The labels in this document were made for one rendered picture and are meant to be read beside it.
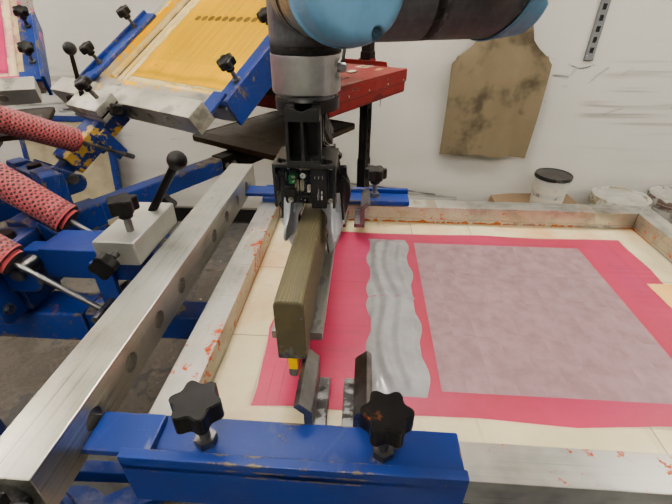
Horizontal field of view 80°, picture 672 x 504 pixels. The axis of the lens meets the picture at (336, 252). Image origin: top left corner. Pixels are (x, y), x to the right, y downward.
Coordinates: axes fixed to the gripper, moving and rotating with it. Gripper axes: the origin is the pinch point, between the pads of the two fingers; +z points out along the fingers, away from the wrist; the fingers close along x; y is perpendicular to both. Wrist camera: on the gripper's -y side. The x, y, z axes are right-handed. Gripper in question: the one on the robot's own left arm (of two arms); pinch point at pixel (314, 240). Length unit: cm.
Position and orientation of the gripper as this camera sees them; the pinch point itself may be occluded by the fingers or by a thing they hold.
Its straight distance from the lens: 57.1
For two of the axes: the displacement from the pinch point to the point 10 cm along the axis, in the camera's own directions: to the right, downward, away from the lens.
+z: 0.0, 8.5, 5.3
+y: -0.7, 5.3, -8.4
